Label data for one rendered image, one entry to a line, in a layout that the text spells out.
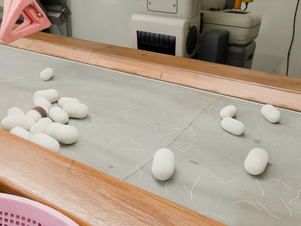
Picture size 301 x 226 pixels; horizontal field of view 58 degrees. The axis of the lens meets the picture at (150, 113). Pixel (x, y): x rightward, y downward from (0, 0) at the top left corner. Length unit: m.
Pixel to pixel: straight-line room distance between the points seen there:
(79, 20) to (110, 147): 3.00
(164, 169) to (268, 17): 2.15
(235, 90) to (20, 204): 0.38
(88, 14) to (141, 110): 2.81
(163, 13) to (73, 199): 0.89
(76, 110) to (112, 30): 2.63
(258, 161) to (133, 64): 0.36
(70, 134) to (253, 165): 0.20
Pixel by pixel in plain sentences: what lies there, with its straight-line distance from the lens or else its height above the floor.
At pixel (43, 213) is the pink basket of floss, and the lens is 0.21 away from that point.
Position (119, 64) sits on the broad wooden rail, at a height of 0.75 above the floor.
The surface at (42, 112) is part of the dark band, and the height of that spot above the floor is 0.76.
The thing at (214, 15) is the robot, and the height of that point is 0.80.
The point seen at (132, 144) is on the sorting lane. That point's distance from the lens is 0.32.
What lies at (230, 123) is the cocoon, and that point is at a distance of 0.36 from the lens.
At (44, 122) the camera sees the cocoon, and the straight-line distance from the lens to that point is 0.34.
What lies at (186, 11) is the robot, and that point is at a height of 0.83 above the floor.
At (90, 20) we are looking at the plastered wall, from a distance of 3.17.
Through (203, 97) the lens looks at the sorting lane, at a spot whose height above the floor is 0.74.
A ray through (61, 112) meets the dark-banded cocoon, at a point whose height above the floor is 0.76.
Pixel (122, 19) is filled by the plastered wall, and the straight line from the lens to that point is 2.89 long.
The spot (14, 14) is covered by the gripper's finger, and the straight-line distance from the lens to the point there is 0.47.
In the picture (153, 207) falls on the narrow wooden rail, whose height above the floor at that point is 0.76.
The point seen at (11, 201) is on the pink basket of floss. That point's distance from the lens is 0.22.
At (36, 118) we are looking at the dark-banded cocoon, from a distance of 0.36.
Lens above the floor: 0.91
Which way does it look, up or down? 26 degrees down
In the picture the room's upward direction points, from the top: 3 degrees clockwise
